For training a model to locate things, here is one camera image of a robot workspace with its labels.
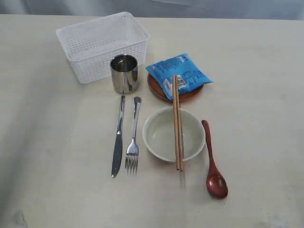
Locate shiny stainless steel cup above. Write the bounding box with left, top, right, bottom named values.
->
left=110, top=54, right=139, bottom=94

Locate dark-tipped wooden chopstick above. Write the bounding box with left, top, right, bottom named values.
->
left=175, top=75, right=184, bottom=171

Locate brown wooden plate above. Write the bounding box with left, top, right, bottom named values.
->
left=147, top=74, right=204, bottom=103

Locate dark red wooden spoon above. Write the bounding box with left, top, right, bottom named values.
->
left=201, top=120, right=228, bottom=200

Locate light wooden chopstick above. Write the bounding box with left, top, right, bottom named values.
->
left=172, top=75, right=180, bottom=170

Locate white perforated plastic basket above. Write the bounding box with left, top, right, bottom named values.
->
left=56, top=12, right=150, bottom=85

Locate cream ceramic bowl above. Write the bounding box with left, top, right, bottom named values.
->
left=142, top=107, right=205, bottom=162

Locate steel cutlery handle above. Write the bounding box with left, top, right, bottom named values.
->
left=125, top=96, right=142, bottom=175
left=111, top=95, right=125, bottom=178

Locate blue snack packet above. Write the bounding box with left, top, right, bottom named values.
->
left=146, top=53, right=213, bottom=100

